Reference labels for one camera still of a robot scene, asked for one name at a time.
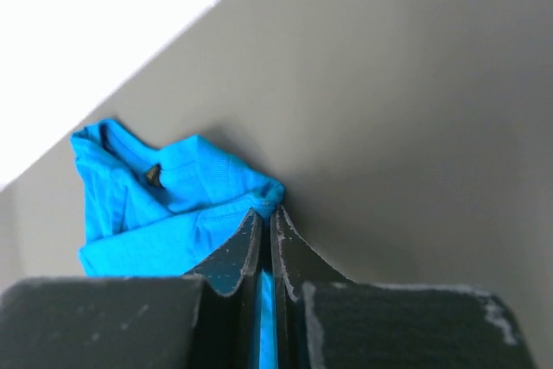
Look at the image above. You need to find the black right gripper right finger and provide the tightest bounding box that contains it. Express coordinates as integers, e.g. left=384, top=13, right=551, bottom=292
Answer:
left=270, top=207, right=535, bottom=368

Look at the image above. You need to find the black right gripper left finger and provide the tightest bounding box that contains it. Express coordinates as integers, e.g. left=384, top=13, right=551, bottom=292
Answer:
left=1, top=212, right=262, bottom=368

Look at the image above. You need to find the blue t shirt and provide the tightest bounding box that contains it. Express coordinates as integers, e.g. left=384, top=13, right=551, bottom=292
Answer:
left=69, top=118, right=286, bottom=369

